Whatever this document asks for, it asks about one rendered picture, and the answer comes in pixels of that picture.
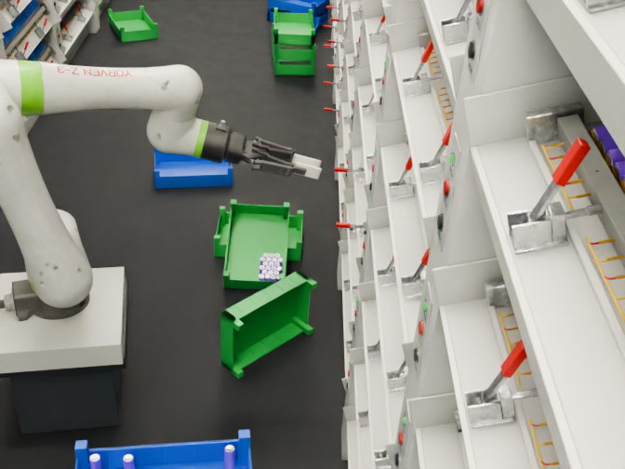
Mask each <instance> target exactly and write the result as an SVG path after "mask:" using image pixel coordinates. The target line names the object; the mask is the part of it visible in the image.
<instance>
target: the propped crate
mask: <svg viewBox="0 0 625 469"><path fill-rule="evenodd" d="M288 224H289V203H287V202H284V206H283V207H280V206H263V205H246V204H237V200H236V199H231V210H230V218H229V228H228V236H227V246H226V255H225V263H224V271H223V284H224V287H225V288H248V289H264V288H267V287H268V286H270V285H272V284H273V283H275V282H277V281H259V267H260V258H261V257H263V254H264V253H268V254H270V253H273V254H274V255H275V254H276V253H279V254H280V258H282V259H283V270H282V273H281V274H279V280H281V279H283V278H285V277H286V257H287V240H288Z"/></svg>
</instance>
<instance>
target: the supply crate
mask: <svg viewBox="0 0 625 469"><path fill-rule="evenodd" d="M227 445H233V446H234V448H235V461H234V469H252V461H251V451H250V430H249V429H246V430H239V431H238V439H226V440H212V441H198V442H184V443H170V444H157V445H143V446H129V447H115V448H101V449H89V448H88V442H87V440H76V442H75V455H76V463H75V469H91V468H90V461H89V457H90V456H91V455H92V454H99V455H100V461H101V468H102V469H124V464H123V457H124V456H125V455H127V454H131V455H133V457H134V464H135V469H224V448H225V447H226V446H227Z"/></svg>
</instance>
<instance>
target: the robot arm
mask: <svg viewBox="0 0 625 469"><path fill-rule="evenodd" d="M202 95H203V84H202V80H201V78H200V76H199V75H198V73H197V72H196V71H195V70H193V69H192V68H190V67H188V66H185V65H169V66H161V67H150V68H103V67H86V66H74V65H65V64H57V63H49V62H42V61H30V60H4V59H0V207H1V209H2V210H3V211H4V213H5V215H6V217H7V220H8V222H9V225H10V227H11V229H12V231H13V233H14V235H15V237H16V239H17V242H18V244H19V246H20V250H21V253H22V256H23V258H24V262H25V268H26V273H27V277H28V279H25V280H20V281H13V282H11V283H12V289H11V291H12V292H11V293H10V294H7V295H5V296H4V299H3V300H0V309H4V308H6V311H7V312H11V311H16V315H17V317H18V318H19V321H24V320H28V319H29V318H30V317H31V316H33V315H36V316H38V317H40V318H43V319H48V320H59V319H64V318H68V317H71V316H74V315H77V314H79V313H80V312H82V311H83V310H84V309H85V308H86V307H87V306H88V304H89V301H90V295H89V292H90V290H91V288H92V285H93V273H92V269H91V267H90V264H89V261H88V259H87V256H86V253H85V250H84V248H83V245H82V242H81V239H80V236H79V233H78V229H77V225H76V222H75V219H74V218H73V216H72V215H71V214H69V213H68V212H66V211H63V210H60V209H56V207H55V205H54V203H53V201H52V199H51V196H50V194H49V192H48V190H47V187H46V185H45V183H44V180H43V178H42V175H41V173H40V170H39V168H38V166H37V163H36V161H35V158H34V155H33V150H32V147H31V144H30V142H29V139H28V136H27V132H26V129H25V126H24V123H23V119H22V117H23V116H30V115H44V114H59V113H69V112H81V111H97V110H143V109H144V110H152V112H151V116H150V119H149V121H148V124H147V137H148V140H149V142H150V144H151V145H152V146H153V147H154V148H155V149H156V150H158V151H159V152H162V153H165V154H185V155H189V156H193V157H197V158H201V159H205V160H208V161H211V162H212V163H213V162H216V163H222V160H223V158H225V160H226V162H230V163H234V164H239V163H240V161H245V162H247V163H248V164H250V165H251V170H253V171H263V172H268V173H272V174H276V175H281V176H286V177H289V176H291V174H292V173H295V174H299V175H302V176H306V177H310V178H314V179H317V180H318V178H319V175H320V173H321V170H322V169H321V168H319V167H320V165H321V161H320V160H317V159H313V158H310V157H306V156H302V155H299V154H295V152H296V151H295V150H294V149H293V151H292V148H289V147H286V146H284V145H280V144H277V143H274V142H270V141H266V140H264V139H262V138H260V137H256V138H255V140H254V141H246V135H244V134H240V133H237V132H232V134H231V133H230V127H228V126H226V125H224V124H225V121H224V120H221V123H220V124H219V123H217V124H216V123H212V122H208V121H205V120H201V119H198V118H195V115H196V111H197V108H198V105H199V102H200V100H201V98H202ZM263 159H264V160H263ZM290 162H292V163H290Z"/></svg>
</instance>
